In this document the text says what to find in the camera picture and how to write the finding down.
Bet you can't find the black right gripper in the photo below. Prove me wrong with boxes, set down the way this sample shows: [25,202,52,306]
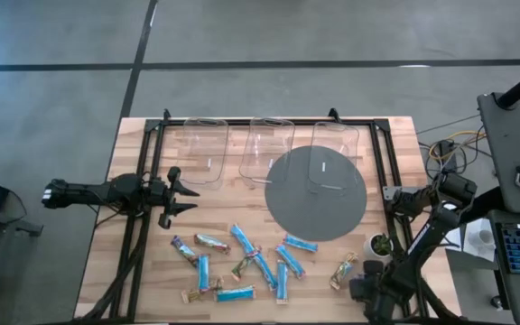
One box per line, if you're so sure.
[348,259,396,325]

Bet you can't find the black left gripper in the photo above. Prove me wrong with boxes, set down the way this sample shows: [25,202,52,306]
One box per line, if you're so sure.
[141,167,200,229]

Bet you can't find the green tan granola bar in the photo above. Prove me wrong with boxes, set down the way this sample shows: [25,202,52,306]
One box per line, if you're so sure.
[329,251,360,292]

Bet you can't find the green dark snack bag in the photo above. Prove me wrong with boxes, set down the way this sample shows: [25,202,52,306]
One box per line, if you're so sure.
[251,250,280,292]

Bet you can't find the small white potted plant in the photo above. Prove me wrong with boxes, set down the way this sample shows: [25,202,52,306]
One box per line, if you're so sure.
[362,232,395,261]

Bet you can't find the clear plastic bin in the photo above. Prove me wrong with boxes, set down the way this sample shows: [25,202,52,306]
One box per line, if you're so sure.
[238,116,297,190]
[307,120,361,196]
[176,116,230,190]

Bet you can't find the grey round mat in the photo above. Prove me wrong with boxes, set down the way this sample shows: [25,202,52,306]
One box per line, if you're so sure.
[264,144,368,243]

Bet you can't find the grey metal mounting plate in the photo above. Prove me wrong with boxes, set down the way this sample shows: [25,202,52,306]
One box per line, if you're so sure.
[382,185,406,202]

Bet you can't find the white paper sheets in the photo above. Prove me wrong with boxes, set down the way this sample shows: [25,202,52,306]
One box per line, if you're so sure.
[442,218,498,264]

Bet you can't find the black boom bar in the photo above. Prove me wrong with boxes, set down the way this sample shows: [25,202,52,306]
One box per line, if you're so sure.
[437,185,506,235]

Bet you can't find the black power brick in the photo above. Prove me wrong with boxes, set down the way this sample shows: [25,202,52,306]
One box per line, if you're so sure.
[435,139,458,172]

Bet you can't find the dark grey equipment stand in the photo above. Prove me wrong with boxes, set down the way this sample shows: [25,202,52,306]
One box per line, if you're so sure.
[0,202,44,325]

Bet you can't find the grey cart top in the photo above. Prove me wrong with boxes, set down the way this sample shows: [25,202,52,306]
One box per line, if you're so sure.
[476,92,520,216]

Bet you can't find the black aluminium table frame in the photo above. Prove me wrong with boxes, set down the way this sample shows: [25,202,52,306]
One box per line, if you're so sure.
[72,107,464,325]

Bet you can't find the yellow cable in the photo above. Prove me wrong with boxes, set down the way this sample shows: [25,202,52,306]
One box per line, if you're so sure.
[428,129,487,160]

